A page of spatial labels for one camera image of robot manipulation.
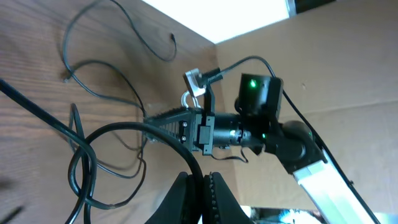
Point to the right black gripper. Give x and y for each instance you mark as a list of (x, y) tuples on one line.
[(199, 132)]

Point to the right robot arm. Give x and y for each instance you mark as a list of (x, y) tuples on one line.
[(255, 125)]

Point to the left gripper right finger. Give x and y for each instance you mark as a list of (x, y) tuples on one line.
[(220, 205)]

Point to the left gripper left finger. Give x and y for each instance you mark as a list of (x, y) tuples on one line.
[(180, 205)]

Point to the colourful patterned wall hanging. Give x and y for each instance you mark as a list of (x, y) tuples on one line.
[(283, 215)]

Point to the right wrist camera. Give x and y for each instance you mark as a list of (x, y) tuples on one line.
[(196, 83)]

